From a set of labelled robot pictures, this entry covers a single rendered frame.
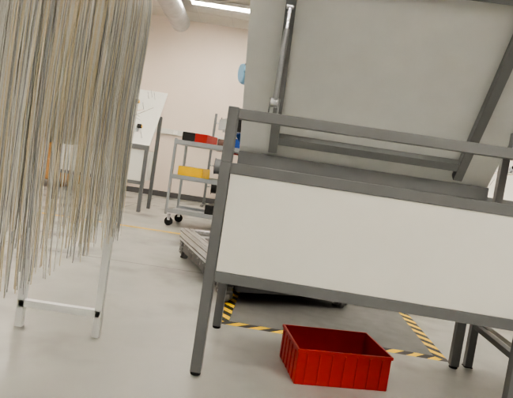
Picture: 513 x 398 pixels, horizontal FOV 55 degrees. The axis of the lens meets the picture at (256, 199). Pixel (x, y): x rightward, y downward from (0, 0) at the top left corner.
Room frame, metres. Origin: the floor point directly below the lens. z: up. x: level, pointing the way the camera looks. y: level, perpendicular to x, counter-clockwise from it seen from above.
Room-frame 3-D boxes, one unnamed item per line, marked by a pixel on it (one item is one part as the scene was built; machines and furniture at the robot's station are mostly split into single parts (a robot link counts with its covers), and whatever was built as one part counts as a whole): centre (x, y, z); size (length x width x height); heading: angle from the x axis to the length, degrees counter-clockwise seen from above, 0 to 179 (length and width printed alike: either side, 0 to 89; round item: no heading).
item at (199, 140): (5.78, 0.48, 0.54); 0.99 x 0.50 x 1.08; 84
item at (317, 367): (2.02, -0.41, 0.07); 0.39 x 0.29 x 0.14; 99
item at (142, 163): (6.78, 2.06, 0.83); 1.18 x 0.72 x 1.65; 89
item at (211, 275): (2.06, -0.46, 0.40); 1.18 x 0.60 x 0.80; 87
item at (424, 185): (2.38, -0.47, 0.83); 1.18 x 0.06 x 0.06; 87
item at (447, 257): (2.06, -0.46, 0.60); 1.17 x 0.58 x 0.40; 87
